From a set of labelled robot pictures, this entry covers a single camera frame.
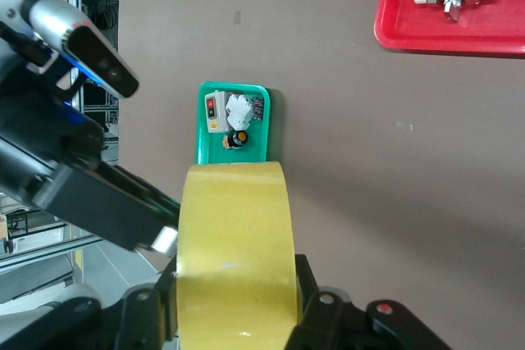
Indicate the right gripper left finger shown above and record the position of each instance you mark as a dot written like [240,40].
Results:
[143,313]

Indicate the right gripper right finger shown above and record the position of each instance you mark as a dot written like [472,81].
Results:
[320,317]

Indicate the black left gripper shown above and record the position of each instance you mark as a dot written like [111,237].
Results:
[37,137]

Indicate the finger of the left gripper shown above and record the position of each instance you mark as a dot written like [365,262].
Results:
[164,202]

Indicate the yellow packing tape roll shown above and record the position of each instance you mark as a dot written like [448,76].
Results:
[234,243]

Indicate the green plastic tray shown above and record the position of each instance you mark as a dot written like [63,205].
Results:
[262,141]

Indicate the small clear tape patch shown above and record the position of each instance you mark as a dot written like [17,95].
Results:
[404,125]

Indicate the red plastic tray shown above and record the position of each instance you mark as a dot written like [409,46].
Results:
[410,30]

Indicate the small black orange-capped component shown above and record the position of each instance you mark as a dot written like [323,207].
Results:
[237,139]

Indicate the white plastic connector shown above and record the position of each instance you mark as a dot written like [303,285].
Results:
[240,112]

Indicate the black terminal block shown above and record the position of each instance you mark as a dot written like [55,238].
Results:
[257,108]

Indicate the grey push-button switch box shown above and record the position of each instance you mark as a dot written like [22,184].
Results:
[215,112]

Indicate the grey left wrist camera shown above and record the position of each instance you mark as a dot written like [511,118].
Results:
[82,38]

